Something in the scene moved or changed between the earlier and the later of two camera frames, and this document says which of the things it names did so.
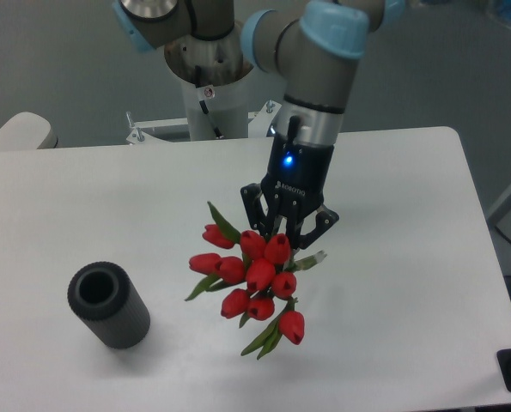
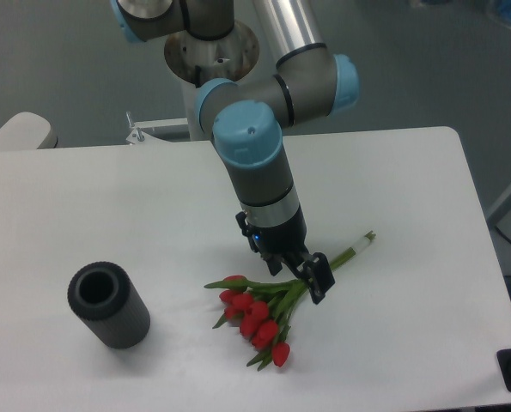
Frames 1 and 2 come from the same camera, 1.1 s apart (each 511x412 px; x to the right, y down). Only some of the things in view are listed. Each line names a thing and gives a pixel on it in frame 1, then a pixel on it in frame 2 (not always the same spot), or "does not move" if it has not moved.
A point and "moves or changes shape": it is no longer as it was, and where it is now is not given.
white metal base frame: [261, 122] does not move
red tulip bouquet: [257, 273] moves or changes shape
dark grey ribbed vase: [104, 296] does not move
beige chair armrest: [25, 130] does not move
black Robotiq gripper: [294, 186] → [283, 241]
